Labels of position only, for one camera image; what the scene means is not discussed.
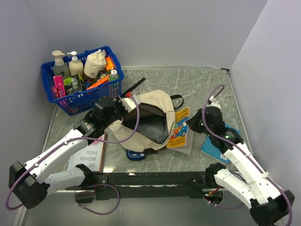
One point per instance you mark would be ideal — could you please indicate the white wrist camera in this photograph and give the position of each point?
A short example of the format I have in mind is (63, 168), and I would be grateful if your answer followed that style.
(213, 103)
(130, 102)

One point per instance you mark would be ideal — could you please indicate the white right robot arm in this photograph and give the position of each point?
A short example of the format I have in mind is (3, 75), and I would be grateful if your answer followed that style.
(267, 202)

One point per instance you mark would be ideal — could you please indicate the green pump bottle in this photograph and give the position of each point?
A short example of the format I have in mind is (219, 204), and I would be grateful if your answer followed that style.
(60, 68)

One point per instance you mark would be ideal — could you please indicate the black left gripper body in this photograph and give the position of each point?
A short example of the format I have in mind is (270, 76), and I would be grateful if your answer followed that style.
(119, 110)

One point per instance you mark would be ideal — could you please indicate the black green box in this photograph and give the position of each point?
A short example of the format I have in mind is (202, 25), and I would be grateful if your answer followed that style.
(74, 84)

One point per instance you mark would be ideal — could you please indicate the beige canvas backpack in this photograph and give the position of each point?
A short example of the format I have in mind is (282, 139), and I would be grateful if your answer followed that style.
(152, 128)

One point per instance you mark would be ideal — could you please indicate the pink flower cover book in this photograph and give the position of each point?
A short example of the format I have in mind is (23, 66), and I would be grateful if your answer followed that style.
(91, 156)

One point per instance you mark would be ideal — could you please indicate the blue shark pencil case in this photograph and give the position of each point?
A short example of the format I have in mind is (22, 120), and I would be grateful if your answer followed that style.
(135, 156)

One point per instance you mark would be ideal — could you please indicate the cream pump bottle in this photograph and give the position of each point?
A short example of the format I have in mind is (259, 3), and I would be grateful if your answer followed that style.
(75, 65)

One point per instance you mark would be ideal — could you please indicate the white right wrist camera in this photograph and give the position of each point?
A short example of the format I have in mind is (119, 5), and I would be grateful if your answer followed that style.
(213, 103)

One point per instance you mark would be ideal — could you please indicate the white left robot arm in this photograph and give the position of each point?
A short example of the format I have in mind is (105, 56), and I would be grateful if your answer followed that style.
(34, 180)

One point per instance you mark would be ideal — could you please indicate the beige cloth pouch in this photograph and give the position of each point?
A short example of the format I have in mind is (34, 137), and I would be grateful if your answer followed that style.
(95, 62)

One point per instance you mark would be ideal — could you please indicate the aluminium rail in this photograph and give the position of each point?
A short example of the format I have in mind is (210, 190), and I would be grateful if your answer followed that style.
(80, 180)

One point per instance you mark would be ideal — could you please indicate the orange treehouse book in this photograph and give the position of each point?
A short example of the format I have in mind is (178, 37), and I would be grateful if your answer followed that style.
(182, 136)

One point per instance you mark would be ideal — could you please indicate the blue plastic basket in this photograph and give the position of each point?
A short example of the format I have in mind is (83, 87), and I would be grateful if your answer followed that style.
(82, 101)

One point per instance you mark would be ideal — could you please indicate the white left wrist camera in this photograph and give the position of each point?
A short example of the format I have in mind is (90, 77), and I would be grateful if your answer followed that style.
(130, 102)

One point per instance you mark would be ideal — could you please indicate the pink box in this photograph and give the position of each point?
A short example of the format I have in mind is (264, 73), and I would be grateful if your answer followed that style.
(58, 89)

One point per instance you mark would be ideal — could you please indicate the blue thin booklet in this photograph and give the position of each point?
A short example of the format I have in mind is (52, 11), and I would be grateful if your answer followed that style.
(215, 147)

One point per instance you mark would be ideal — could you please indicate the orange package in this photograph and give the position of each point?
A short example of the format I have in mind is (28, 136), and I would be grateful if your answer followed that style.
(103, 75)

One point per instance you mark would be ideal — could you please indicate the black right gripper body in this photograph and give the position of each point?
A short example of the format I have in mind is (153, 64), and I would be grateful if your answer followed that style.
(197, 124)

